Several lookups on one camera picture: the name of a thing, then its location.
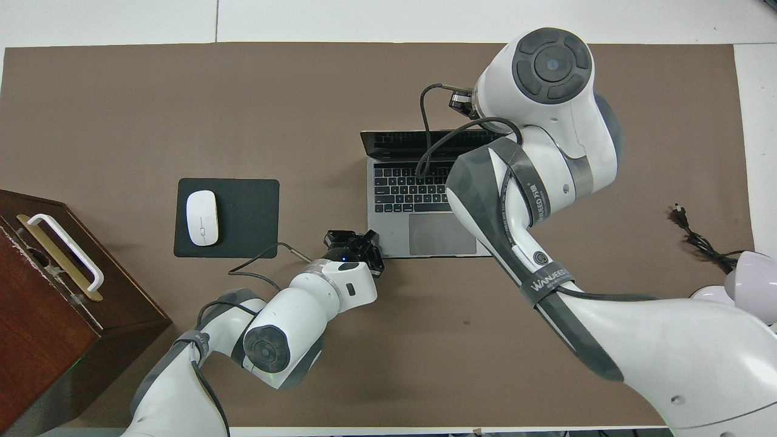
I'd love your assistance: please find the white computer mouse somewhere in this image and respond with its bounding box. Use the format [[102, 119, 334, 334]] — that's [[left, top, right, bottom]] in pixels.
[[186, 190, 219, 247]]

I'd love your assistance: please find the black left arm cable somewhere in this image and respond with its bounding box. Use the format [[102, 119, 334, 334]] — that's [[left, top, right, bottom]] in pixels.
[[193, 242, 317, 437]]

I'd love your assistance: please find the white box handle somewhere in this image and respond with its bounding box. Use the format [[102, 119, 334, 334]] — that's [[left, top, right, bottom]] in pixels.
[[27, 214, 105, 293]]

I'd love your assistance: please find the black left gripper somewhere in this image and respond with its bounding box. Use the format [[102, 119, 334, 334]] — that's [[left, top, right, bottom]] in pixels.
[[321, 229, 385, 279]]

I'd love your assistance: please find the white desk lamp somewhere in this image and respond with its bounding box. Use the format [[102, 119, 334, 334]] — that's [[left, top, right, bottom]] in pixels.
[[690, 250, 777, 334]]

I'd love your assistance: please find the brown table mat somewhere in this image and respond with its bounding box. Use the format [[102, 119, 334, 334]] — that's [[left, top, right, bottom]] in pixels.
[[0, 41, 756, 429]]

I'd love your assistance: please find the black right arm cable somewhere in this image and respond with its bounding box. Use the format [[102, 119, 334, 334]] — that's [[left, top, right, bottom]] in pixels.
[[416, 83, 524, 180]]

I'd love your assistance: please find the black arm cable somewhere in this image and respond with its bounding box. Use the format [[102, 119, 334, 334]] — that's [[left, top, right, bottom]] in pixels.
[[193, 242, 317, 437], [416, 83, 524, 180]]

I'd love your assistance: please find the black lamp power cable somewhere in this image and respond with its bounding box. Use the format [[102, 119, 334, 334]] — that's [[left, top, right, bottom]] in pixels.
[[671, 205, 738, 274]]

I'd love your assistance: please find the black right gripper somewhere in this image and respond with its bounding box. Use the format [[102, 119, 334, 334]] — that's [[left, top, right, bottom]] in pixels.
[[448, 91, 476, 119]]

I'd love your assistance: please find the silver grey laptop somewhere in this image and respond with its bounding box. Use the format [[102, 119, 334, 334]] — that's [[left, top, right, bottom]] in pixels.
[[360, 129, 506, 259]]

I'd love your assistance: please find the black mouse pad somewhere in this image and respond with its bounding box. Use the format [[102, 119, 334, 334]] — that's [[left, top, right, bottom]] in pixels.
[[174, 178, 280, 259]]

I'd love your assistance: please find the dark brown wooden box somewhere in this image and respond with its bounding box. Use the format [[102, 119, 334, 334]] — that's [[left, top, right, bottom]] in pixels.
[[0, 189, 173, 436]]

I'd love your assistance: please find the brass plate on box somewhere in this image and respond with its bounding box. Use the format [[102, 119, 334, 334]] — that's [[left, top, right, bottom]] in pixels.
[[16, 214, 104, 302]]

